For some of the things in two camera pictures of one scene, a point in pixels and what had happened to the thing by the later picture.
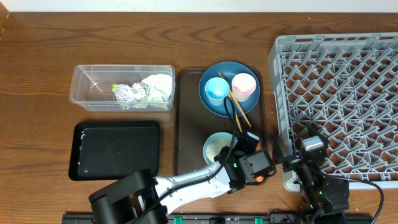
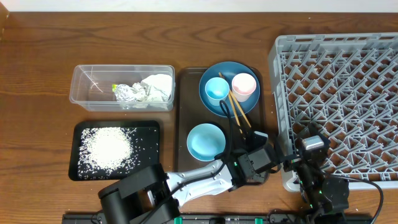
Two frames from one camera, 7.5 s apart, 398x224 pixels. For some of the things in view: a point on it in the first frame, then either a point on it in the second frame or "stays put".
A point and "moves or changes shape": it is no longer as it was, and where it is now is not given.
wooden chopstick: x=240 y=108 stays put
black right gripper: x=278 y=151 stays put
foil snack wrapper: x=124 y=93 stays put
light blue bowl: x=214 y=142 moves or changes shape
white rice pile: x=214 y=147 -> x=108 y=152
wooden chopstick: x=236 y=113 stays put
